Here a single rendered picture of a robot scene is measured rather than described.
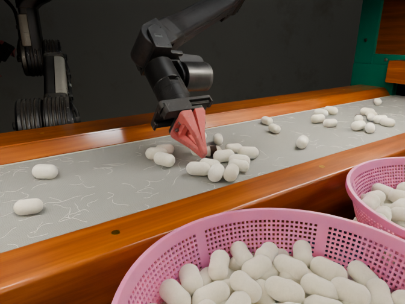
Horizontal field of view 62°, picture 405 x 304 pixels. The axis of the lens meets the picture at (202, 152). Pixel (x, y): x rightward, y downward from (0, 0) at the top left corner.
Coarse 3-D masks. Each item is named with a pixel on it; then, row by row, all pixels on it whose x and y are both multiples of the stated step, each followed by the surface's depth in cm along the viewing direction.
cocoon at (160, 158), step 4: (160, 152) 54; (156, 156) 54; (160, 156) 53; (164, 156) 53; (168, 156) 53; (172, 156) 53; (156, 160) 54; (160, 160) 53; (164, 160) 53; (168, 160) 53; (172, 160) 53; (160, 164) 54; (164, 164) 53; (168, 164) 53; (172, 164) 53
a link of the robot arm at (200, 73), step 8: (152, 24) 62; (152, 32) 61; (160, 32) 62; (152, 40) 60; (160, 40) 61; (168, 40) 62; (152, 48) 60; (160, 48) 60; (168, 48) 61; (152, 56) 62; (160, 56) 62; (168, 56) 63; (176, 56) 64; (184, 56) 65; (192, 56) 67; (144, 64) 64; (184, 64) 63; (192, 64) 64; (200, 64) 65; (208, 64) 66; (192, 72) 63; (200, 72) 64; (208, 72) 65; (192, 80) 63; (200, 80) 64; (208, 80) 65; (192, 88) 65; (200, 88) 66; (208, 88) 67
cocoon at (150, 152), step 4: (148, 148) 56; (152, 148) 56; (156, 148) 56; (160, 148) 56; (164, 148) 57; (148, 152) 56; (152, 152) 56; (156, 152) 56; (164, 152) 56; (148, 156) 56; (152, 156) 56
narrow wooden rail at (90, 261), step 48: (384, 144) 57; (240, 192) 40; (288, 192) 40; (336, 192) 46; (48, 240) 31; (96, 240) 31; (144, 240) 31; (240, 240) 38; (0, 288) 25; (48, 288) 27; (96, 288) 29
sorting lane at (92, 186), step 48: (144, 144) 65; (240, 144) 65; (288, 144) 65; (336, 144) 65; (0, 192) 45; (48, 192) 45; (96, 192) 45; (144, 192) 45; (192, 192) 45; (0, 240) 35
